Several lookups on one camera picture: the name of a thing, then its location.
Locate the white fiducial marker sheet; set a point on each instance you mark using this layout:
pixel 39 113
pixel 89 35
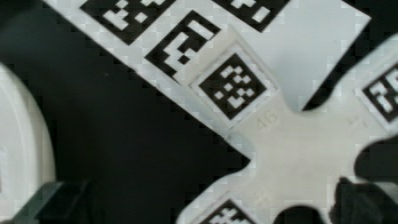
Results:
pixel 222 51

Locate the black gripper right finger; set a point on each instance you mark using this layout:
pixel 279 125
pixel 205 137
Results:
pixel 366 203

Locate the white cross-shaped table base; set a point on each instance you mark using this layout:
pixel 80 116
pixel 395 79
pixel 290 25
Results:
pixel 306 144

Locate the white round table top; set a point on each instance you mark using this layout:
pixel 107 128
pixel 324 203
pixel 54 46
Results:
pixel 27 164

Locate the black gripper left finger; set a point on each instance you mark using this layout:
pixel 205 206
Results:
pixel 57 206

